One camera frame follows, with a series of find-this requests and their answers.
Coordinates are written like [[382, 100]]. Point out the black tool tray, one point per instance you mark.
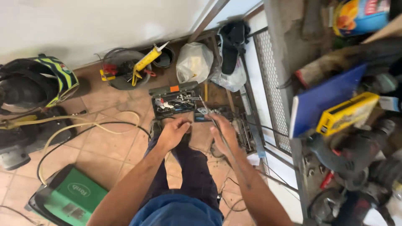
[[219, 111]]

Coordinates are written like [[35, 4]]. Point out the person's shoe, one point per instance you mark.
[[215, 152], [154, 127]]

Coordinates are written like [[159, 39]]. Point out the person's left fingers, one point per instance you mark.
[[185, 126]]

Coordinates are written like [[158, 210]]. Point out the black grey machine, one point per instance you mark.
[[22, 138]]

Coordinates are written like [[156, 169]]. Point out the clear plastic bag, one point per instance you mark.
[[232, 81]]

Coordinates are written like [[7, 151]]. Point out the metal mesh shelf frame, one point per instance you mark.
[[270, 78]]

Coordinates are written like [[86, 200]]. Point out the thin metal welding rod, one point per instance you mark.
[[206, 108]]

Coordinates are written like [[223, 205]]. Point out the yellow box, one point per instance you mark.
[[345, 114]]

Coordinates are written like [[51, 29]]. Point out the black bucket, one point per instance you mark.
[[165, 58]]

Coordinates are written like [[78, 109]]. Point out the person's right hand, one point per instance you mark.
[[226, 135]]

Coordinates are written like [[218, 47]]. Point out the person's right fingers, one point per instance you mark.
[[214, 123]]

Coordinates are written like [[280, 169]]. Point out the yellow sealant gun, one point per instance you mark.
[[147, 59]]

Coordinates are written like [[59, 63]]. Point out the person's right shoe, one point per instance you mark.
[[215, 152]]

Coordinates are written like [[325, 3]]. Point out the person's left hand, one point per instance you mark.
[[171, 133]]

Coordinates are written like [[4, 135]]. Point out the open grey-green toolbox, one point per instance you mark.
[[172, 100]]

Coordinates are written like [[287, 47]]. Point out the blue board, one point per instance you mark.
[[320, 100]]

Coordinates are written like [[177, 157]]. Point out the green yellow black helmet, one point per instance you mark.
[[40, 81]]

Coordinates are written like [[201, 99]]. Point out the leaning metal bar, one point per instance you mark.
[[209, 20]]

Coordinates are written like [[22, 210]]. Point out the person's left shoe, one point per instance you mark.
[[154, 127]]

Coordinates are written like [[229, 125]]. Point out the green welding machine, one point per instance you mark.
[[72, 194]]

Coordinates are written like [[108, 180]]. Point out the grey bucket of tools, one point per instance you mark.
[[124, 80]]

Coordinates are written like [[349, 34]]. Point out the colourful printed bag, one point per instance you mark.
[[361, 15]]

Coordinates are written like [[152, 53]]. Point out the wooden stick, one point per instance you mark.
[[206, 91]]

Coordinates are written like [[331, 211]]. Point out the grey angle grinder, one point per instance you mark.
[[342, 157]]

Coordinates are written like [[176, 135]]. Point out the person's dark trousers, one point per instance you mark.
[[193, 175]]

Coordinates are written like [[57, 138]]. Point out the person's blue shirt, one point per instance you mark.
[[176, 212]]

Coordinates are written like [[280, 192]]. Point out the black sandal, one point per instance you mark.
[[232, 47]]

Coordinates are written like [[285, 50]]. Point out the white plastic bag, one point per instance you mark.
[[193, 62]]

